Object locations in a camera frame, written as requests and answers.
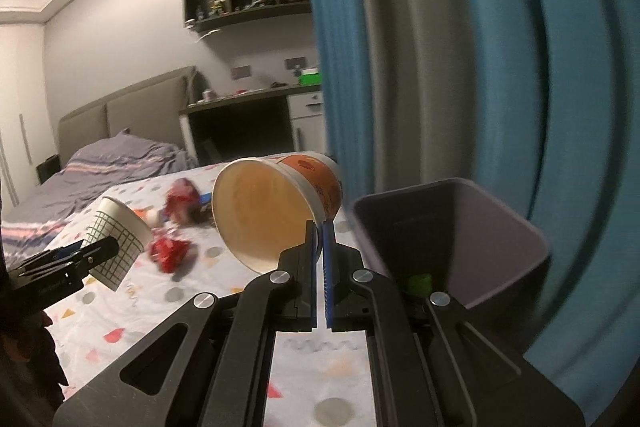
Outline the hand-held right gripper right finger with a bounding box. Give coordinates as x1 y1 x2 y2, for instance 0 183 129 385
322 220 586 427

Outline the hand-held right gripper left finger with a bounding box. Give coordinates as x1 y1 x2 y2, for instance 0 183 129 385
52 218 321 427

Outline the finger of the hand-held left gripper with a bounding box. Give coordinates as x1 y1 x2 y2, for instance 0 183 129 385
65 238 121 281
17 243 86 270

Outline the white grid paper cup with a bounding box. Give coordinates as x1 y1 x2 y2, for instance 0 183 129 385
81 196 155 292

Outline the orange paper noodle cup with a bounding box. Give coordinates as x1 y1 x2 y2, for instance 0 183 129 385
211 151 345 276

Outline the green foam fruit net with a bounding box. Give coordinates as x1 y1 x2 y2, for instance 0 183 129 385
407 273 434 297

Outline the red and white plastic bag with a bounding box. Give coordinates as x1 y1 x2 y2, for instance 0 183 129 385
162 178 201 226

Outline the grey plastic bin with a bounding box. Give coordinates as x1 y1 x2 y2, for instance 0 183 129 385
350 178 552 311

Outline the person's left forearm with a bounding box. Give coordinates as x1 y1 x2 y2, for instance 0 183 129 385
0 307 70 408

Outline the red crumpled wrapper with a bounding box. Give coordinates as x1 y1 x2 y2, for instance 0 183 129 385
149 231 195 276

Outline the dark nightstand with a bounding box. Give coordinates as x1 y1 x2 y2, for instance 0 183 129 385
36 154 62 186

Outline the white drawer unit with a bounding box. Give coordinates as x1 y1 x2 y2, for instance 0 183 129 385
287 91 329 156

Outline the dark wooden desk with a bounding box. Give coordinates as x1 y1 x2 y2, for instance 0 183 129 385
179 84 327 168

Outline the blue and grey curtain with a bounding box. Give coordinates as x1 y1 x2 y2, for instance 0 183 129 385
295 0 640 427

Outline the white cable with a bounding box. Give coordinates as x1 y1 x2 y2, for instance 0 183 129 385
187 21 221 43

